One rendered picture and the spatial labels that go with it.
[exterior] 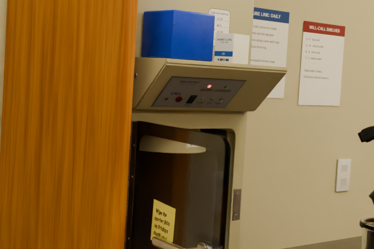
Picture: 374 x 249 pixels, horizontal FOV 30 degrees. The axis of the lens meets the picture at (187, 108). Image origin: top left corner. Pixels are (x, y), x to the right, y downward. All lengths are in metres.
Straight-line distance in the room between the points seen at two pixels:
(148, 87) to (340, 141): 1.30
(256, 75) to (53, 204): 0.49
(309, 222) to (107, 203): 1.27
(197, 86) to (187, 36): 0.11
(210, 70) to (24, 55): 0.45
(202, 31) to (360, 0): 1.29
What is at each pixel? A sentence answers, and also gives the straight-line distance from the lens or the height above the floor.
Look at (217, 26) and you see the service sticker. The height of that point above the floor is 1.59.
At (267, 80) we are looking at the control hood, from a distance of 1.46.
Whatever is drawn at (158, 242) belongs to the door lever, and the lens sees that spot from 1.18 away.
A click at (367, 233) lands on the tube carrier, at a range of 1.68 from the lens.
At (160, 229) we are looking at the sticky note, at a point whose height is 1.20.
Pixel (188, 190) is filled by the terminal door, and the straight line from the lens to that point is 1.18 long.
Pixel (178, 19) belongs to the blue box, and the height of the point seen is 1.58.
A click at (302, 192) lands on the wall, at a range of 2.38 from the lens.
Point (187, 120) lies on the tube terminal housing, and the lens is 1.45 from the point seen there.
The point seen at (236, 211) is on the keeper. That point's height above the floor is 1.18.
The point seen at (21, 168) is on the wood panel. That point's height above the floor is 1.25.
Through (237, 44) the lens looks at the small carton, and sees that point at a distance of 1.41.
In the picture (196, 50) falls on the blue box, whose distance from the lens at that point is 1.31.
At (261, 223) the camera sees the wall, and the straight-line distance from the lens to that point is 2.27.
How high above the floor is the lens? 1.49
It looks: 3 degrees down
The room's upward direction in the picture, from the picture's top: 3 degrees clockwise
